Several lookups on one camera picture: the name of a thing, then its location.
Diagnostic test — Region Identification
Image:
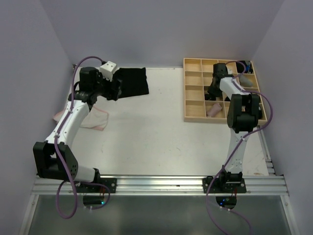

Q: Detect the black striped underwear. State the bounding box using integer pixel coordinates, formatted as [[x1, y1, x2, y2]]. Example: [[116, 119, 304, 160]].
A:
[[204, 94, 216, 101]]

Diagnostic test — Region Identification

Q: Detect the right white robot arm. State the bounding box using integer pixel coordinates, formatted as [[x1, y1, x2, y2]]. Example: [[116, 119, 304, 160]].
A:
[[204, 63, 260, 193]]

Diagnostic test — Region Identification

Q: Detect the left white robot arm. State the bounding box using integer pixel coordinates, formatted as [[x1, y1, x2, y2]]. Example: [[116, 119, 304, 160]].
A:
[[33, 62, 122, 192]]

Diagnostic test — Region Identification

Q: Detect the pink rolled underwear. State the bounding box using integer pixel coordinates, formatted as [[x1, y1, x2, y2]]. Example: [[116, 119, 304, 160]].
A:
[[206, 103, 223, 118]]

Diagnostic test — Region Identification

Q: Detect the grey rolled underwear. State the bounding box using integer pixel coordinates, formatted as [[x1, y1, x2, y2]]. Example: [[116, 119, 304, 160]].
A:
[[239, 75, 253, 87]]

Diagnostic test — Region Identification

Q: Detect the white pink-trimmed underwear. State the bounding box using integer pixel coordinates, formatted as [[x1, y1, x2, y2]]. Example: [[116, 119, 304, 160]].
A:
[[62, 102, 109, 132]]

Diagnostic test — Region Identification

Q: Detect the black blue rolled underwear top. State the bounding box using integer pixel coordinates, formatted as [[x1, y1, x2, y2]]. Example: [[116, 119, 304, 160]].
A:
[[236, 61, 254, 74]]

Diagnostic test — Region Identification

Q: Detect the black folded garment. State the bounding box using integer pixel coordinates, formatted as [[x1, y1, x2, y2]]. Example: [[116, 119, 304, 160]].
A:
[[113, 68, 149, 99]]

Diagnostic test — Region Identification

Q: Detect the wooden compartment organizer box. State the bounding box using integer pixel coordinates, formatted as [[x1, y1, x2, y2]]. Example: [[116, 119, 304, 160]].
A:
[[183, 57, 268, 126]]

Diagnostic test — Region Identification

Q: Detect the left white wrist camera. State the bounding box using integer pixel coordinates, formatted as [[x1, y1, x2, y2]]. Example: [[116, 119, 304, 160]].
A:
[[99, 61, 118, 82]]

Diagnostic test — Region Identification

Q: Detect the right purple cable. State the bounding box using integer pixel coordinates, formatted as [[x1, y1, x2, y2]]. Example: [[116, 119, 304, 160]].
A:
[[204, 60, 274, 235]]

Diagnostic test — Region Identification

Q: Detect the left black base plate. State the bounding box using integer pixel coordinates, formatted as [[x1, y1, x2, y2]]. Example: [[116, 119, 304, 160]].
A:
[[75, 177, 117, 193]]

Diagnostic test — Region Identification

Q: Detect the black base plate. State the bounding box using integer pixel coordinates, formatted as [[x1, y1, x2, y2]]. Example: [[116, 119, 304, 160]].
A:
[[202, 176, 247, 193], [75, 177, 117, 193]]

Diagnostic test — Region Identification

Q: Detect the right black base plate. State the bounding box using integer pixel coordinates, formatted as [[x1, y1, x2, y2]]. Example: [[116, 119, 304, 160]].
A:
[[202, 176, 247, 193]]

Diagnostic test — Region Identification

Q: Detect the aluminium mounting rail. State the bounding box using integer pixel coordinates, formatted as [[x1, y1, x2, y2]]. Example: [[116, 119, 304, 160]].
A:
[[31, 174, 291, 196]]

